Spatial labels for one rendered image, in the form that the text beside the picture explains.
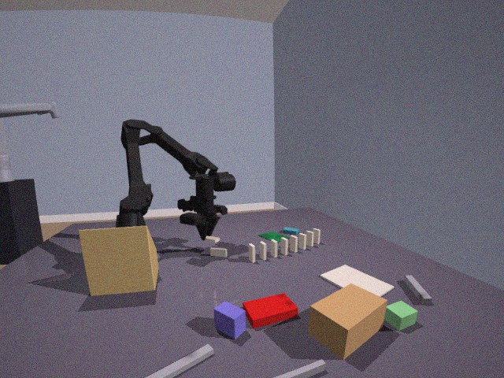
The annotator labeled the red rectangular block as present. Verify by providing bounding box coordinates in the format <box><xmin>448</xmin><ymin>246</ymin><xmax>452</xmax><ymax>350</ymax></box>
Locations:
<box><xmin>243</xmin><ymin>293</ymin><xmax>298</xmax><ymax>329</ymax></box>

